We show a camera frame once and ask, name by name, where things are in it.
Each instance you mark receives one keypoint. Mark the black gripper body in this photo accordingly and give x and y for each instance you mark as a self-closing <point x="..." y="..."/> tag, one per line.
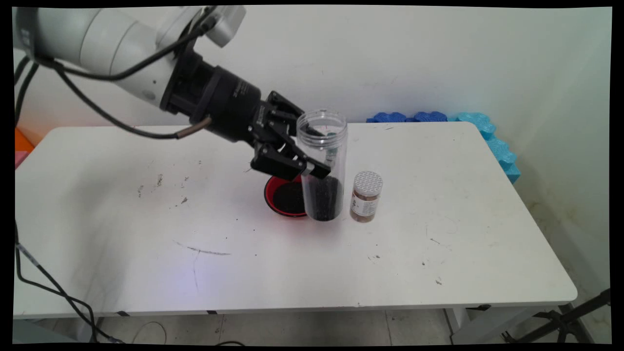
<point x="224" y="102"/>

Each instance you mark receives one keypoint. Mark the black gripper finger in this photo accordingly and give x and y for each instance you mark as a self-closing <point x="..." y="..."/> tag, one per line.
<point x="278" y="161"/>
<point x="280" y="109"/>

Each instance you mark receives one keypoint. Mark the clear jar with black seeds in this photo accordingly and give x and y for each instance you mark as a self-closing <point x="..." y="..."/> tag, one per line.
<point x="321" y="202"/>

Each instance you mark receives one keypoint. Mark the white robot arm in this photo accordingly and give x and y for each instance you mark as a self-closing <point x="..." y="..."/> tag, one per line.
<point x="107" y="44"/>

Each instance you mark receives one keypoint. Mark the red bowl with black rim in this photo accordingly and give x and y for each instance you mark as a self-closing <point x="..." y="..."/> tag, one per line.
<point x="270" y="187"/>

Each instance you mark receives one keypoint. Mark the black seed pile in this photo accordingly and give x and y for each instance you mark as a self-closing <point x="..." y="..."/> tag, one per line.
<point x="287" y="197"/>

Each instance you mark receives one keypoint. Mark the small green-lid spice bottle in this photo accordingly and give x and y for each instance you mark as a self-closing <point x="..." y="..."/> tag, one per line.
<point x="332" y="156"/>

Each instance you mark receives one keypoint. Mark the white-lid jar of nuts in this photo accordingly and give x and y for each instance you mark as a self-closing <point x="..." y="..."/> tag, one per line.
<point x="365" y="200"/>

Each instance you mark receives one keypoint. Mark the orange foam block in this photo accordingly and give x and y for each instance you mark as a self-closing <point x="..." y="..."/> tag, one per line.
<point x="22" y="139"/>

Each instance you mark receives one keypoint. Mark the pink foam block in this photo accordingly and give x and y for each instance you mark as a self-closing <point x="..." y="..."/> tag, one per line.
<point x="20" y="158"/>

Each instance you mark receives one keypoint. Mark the light blue foam mat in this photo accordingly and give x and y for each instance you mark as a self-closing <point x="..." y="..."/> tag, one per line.
<point x="499" y="148"/>

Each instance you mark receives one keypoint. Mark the black tripod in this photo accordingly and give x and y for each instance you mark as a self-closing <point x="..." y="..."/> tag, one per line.
<point x="565" y="321"/>

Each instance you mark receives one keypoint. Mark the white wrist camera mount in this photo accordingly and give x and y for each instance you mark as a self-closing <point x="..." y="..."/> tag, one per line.
<point x="222" y="24"/>

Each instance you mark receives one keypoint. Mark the white table leg frame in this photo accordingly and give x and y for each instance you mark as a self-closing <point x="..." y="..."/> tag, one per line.
<point x="480" y="326"/>

